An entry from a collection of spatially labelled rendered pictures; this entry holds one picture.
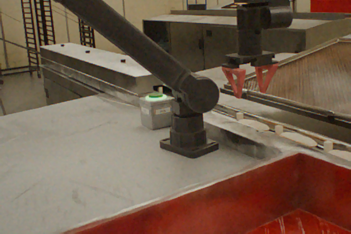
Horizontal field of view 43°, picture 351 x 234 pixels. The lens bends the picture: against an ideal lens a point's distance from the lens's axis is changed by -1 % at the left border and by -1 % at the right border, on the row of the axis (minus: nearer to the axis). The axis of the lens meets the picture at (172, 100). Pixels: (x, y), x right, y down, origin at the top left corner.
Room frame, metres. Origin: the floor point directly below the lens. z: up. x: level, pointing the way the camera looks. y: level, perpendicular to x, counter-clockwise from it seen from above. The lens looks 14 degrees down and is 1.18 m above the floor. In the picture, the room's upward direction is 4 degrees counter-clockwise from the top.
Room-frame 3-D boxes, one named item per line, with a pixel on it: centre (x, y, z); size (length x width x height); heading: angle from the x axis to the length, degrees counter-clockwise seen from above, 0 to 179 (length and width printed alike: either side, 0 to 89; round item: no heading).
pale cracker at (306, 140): (0.90, -0.26, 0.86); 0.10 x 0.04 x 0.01; 29
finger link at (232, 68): (1.02, -0.16, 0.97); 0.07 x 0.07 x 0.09; 29
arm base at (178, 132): (0.98, -0.03, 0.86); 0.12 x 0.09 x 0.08; 40
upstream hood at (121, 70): (1.97, 0.34, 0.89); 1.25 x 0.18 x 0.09; 29
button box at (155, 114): (1.18, 0.04, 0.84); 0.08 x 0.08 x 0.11; 29
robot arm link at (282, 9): (1.05, -0.22, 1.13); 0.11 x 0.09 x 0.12; 108
